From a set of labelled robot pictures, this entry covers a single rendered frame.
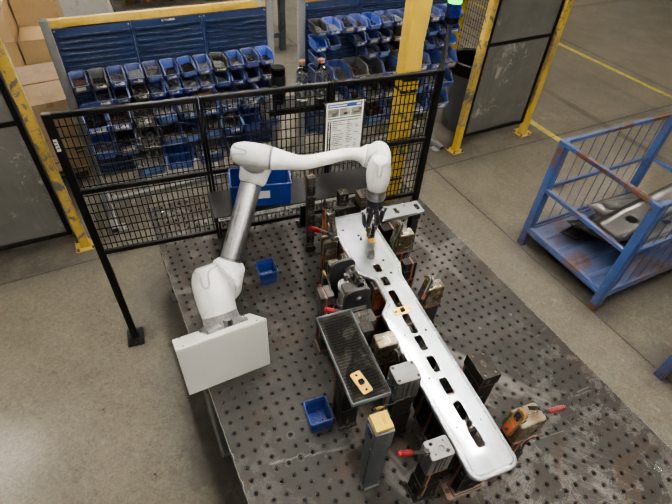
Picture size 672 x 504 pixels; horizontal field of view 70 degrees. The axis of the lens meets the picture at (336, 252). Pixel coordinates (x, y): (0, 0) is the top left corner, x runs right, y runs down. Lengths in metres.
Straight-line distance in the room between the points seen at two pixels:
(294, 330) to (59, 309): 1.87
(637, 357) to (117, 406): 3.24
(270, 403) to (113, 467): 1.09
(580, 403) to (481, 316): 0.57
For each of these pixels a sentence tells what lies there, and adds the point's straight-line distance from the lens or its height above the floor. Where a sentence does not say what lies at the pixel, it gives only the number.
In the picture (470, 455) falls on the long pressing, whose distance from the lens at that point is 1.77.
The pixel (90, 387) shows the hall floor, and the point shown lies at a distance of 3.22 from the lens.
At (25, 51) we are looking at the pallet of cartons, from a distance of 5.77.
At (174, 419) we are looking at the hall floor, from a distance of 2.96.
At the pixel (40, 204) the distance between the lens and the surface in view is 3.85.
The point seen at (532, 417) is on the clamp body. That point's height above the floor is 1.06.
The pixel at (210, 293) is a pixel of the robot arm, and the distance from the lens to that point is 2.06.
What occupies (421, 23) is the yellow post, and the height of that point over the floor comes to 1.78.
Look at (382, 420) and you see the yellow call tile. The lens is 1.58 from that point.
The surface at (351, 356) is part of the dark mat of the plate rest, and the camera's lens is 1.68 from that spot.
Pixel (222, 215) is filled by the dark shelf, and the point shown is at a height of 1.03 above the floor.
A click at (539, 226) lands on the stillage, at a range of 4.12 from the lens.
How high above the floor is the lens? 2.55
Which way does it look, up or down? 44 degrees down
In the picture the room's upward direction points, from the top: 4 degrees clockwise
